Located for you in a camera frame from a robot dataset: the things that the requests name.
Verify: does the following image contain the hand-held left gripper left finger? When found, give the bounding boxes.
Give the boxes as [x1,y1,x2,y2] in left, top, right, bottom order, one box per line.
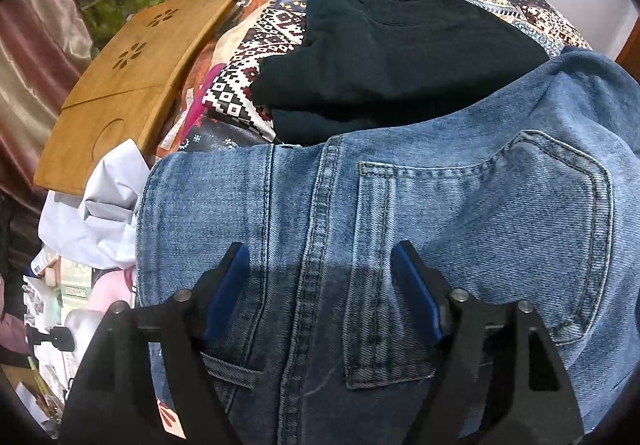
[59,241,251,445]

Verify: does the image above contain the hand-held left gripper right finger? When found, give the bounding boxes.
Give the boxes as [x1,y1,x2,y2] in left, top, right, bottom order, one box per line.
[391,240,586,445]

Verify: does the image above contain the blue denim jeans pants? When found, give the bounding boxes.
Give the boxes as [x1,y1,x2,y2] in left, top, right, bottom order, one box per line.
[135,46,640,445]

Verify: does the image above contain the black folded pants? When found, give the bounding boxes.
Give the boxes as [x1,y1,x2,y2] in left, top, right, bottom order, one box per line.
[250,0,551,147]

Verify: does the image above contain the pink soft item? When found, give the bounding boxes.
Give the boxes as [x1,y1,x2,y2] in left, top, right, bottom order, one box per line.
[85,269,137,313]

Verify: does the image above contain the white crumpled cloth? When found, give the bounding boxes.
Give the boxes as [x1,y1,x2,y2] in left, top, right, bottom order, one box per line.
[37,138,151,271]

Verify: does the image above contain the small black device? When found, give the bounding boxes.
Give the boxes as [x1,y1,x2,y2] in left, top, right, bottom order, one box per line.
[25,324,76,354]

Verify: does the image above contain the patterned patchwork blanket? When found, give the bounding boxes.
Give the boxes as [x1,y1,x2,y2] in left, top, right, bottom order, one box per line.
[155,0,593,166]

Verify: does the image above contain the wooden lap tray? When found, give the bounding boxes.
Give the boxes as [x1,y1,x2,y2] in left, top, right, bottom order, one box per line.
[34,0,246,196]

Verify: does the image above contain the pink satin curtain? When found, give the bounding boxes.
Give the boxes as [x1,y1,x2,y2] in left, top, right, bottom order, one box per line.
[0,0,96,216]

